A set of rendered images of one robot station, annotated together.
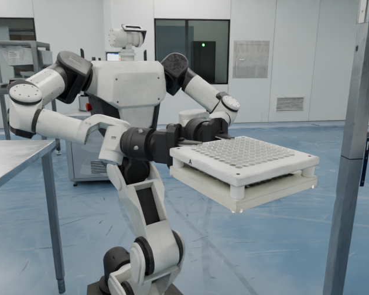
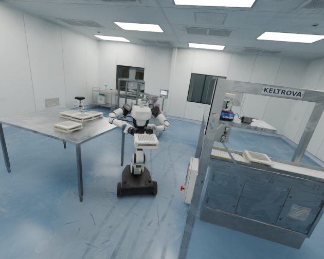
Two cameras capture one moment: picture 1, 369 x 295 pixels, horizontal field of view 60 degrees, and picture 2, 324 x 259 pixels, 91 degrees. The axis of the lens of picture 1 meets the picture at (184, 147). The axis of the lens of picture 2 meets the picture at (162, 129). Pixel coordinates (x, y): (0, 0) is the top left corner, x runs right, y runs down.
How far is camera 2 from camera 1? 1.18 m
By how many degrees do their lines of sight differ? 18
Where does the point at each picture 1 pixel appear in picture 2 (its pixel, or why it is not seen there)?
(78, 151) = not seen: hidden behind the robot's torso
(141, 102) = (142, 118)
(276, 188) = (145, 146)
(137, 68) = (142, 110)
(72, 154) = not seen: hidden behind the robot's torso
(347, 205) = not seen: hidden behind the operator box
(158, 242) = (138, 155)
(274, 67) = (245, 102)
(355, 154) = (198, 146)
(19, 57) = (132, 86)
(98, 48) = (166, 82)
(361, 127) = (200, 139)
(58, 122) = (117, 122)
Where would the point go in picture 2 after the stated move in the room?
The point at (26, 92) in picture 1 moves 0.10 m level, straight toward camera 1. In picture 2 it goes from (111, 114) to (110, 116)
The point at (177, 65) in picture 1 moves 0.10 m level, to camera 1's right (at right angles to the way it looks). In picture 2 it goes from (156, 110) to (162, 111)
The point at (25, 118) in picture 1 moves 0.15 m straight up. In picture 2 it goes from (110, 120) to (110, 108)
